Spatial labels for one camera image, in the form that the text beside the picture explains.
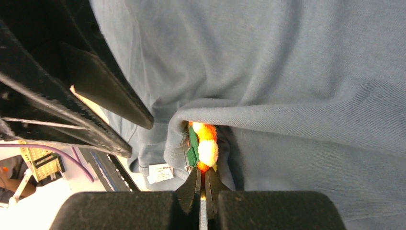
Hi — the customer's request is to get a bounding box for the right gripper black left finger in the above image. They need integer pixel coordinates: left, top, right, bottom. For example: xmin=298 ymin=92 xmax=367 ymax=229
xmin=50 ymin=168 xmax=201 ymax=230

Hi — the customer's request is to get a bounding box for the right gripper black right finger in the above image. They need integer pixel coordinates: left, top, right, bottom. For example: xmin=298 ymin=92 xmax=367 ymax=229
xmin=204 ymin=169 xmax=346 ymax=230

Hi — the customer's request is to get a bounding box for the orange yellow flower brooch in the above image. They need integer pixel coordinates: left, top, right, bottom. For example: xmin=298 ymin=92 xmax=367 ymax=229
xmin=182 ymin=122 xmax=219 ymax=173

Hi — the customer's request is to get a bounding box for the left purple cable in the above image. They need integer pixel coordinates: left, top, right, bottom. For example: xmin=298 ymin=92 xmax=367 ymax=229
xmin=0 ymin=143 xmax=95 ymax=184

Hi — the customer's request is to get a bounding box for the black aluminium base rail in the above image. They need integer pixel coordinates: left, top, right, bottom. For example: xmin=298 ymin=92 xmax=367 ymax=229
xmin=79 ymin=148 xmax=139 ymax=192

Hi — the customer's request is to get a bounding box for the yellow perforated basket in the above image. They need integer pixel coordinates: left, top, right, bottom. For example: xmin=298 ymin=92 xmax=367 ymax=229
xmin=20 ymin=147 xmax=65 ymax=182

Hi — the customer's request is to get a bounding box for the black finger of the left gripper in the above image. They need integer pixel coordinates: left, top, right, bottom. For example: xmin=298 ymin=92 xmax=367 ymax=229
xmin=0 ymin=22 xmax=132 ymax=158
xmin=60 ymin=43 xmax=154 ymax=129

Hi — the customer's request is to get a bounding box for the person in background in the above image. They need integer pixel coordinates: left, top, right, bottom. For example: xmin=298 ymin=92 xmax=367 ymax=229
xmin=0 ymin=155 xmax=28 ymax=203

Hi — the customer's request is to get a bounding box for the blue grey t-shirt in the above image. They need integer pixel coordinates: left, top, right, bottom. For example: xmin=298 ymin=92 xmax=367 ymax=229
xmin=91 ymin=0 xmax=406 ymax=230

